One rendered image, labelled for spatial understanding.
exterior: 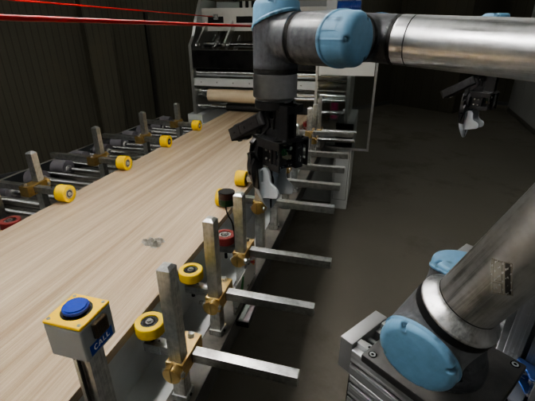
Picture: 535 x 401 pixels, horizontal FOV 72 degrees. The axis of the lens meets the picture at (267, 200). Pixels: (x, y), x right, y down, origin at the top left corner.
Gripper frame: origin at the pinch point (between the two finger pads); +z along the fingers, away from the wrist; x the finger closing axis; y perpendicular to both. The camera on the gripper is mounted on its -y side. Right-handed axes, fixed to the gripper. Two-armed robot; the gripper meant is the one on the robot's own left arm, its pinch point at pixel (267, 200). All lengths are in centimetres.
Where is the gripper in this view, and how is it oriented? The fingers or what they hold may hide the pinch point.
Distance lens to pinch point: 73.9
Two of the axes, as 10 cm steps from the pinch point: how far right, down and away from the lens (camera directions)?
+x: 7.7, -2.7, 5.8
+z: 0.0, 9.1, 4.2
